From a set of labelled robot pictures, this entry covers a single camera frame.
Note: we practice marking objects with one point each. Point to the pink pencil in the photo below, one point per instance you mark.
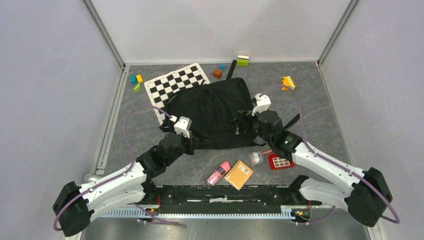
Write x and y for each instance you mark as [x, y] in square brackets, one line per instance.
[267, 152]

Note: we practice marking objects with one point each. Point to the orange spiral notepad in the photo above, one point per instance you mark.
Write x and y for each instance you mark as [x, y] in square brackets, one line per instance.
[238, 174]

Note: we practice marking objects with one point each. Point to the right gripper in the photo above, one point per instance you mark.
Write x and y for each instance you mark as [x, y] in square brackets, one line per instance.
[243, 117]

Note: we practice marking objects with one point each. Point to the teal wooden block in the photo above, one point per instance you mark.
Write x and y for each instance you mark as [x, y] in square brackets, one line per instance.
[133, 79]

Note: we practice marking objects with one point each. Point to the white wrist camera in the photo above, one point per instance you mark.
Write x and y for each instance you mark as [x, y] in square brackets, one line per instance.
[261, 103]
[182, 126]

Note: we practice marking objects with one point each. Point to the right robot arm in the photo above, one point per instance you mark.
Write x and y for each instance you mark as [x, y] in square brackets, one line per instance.
[364, 194]

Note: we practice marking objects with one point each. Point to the black white chessboard mat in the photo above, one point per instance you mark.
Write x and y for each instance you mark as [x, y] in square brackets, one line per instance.
[161, 88]

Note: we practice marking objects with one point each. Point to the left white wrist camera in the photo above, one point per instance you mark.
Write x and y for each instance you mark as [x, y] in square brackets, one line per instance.
[182, 126]

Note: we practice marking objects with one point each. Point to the orange green sticky notes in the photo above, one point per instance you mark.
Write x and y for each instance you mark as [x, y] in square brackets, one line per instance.
[288, 82]

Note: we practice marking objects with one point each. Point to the black backpack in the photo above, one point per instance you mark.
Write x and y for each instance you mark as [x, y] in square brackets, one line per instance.
[211, 107]

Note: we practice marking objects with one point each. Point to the red calculator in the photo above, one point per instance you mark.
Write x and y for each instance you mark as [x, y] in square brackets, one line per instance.
[278, 163]

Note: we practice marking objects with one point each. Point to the green half-round block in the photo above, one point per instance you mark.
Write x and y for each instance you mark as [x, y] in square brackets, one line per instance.
[137, 88]

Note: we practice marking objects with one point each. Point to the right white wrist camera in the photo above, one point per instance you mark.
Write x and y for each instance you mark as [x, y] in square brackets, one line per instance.
[261, 103]

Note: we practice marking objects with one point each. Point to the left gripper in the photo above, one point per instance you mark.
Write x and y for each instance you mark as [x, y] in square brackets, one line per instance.
[191, 142]

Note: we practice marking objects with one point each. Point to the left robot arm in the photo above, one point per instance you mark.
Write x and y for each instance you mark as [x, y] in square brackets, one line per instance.
[78, 205]

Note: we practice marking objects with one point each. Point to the yellow wooden block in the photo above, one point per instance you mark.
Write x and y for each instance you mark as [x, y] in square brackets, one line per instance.
[139, 78]

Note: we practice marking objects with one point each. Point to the green white lego brick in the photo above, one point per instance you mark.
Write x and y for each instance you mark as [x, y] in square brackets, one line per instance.
[243, 60]

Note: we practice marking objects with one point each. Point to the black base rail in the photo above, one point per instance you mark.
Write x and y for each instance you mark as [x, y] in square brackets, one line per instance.
[261, 201]

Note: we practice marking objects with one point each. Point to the orange brown cube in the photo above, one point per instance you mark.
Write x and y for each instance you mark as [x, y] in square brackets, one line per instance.
[217, 73]

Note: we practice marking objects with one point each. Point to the clear plastic box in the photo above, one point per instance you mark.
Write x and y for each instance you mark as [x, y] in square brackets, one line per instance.
[256, 158]

